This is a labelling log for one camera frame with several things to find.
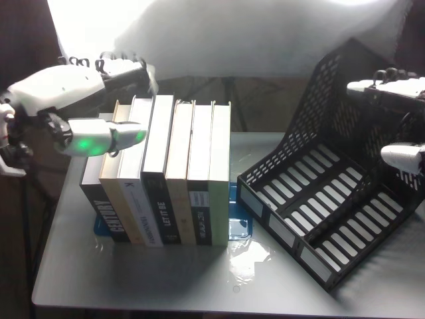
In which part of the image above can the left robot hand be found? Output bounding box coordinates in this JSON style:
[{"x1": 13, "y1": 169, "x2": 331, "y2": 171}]
[{"x1": 6, "y1": 51, "x2": 157, "y2": 158}]

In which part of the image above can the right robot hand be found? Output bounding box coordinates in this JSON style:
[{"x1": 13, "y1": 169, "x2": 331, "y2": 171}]
[{"x1": 347, "y1": 68, "x2": 425, "y2": 174}]

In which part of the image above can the checkerboard cover cream book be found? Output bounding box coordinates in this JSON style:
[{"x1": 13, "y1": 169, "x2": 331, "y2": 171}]
[{"x1": 165, "y1": 98, "x2": 197, "y2": 246}]

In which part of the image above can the white book K spine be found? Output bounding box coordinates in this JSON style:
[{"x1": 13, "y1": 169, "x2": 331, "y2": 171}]
[{"x1": 116, "y1": 94, "x2": 166, "y2": 248}]

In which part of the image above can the pale yellow spine book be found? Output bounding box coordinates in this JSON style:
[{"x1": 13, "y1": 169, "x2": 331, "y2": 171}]
[{"x1": 98, "y1": 99, "x2": 144, "y2": 245}]

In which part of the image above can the black book CENTURY spine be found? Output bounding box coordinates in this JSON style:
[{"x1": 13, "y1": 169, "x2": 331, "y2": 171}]
[{"x1": 79, "y1": 112, "x2": 129, "y2": 243}]

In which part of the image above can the black mesh file rack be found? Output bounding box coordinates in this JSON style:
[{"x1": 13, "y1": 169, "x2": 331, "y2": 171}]
[{"x1": 236, "y1": 37, "x2": 425, "y2": 293}]

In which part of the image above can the black and white spine book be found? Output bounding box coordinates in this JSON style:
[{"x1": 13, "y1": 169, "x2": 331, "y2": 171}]
[{"x1": 186, "y1": 103, "x2": 214, "y2": 247}]

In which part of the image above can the black book LET IT BE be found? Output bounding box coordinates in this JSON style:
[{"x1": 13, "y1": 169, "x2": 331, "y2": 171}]
[{"x1": 140, "y1": 94, "x2": 183, "y2": 247}]

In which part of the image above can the blue metal bookend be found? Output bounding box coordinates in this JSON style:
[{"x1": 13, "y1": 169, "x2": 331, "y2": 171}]
[{"x1": 92, "y1": 184, "x2": 256, "y2": 242}]

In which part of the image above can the white backdrop sheet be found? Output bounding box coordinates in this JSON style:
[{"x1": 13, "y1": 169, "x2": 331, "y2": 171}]
[{"x1": 46, "y1": 0, "x2": 414, "y2": 100}]

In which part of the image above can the clear plastic film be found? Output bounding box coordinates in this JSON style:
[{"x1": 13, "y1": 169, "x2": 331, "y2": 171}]
[{"x1": 225, "y1": 219, "x2": 276, "y2": 283}]

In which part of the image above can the pale green book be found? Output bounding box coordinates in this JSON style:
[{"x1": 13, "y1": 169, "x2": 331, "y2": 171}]
[{"x1": 207, "y1": 100, "x2": 232, "y2": 247}]

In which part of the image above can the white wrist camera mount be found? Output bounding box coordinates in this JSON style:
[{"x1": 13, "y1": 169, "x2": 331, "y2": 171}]
[{"x1": 0, "y1": 155, "x2": 28, "y2": 177}]

